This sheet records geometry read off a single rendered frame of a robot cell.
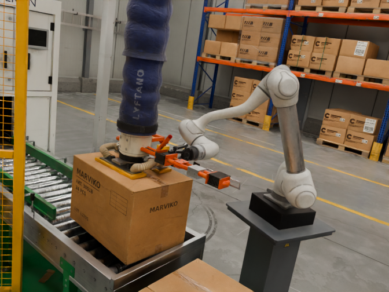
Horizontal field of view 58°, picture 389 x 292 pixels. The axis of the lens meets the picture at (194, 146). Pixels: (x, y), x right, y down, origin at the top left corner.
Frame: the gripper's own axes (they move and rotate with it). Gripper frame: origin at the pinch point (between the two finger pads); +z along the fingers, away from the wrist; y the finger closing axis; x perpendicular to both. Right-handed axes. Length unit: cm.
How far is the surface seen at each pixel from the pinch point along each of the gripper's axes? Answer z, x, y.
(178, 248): -8, -9, 51
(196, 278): -2, -28, 58
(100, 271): 36, 1, 52
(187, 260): -18, -9, 63
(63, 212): 12, 75, 59
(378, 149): -698, 31, 89
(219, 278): -12, -36, 58
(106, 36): -158, 273, -58
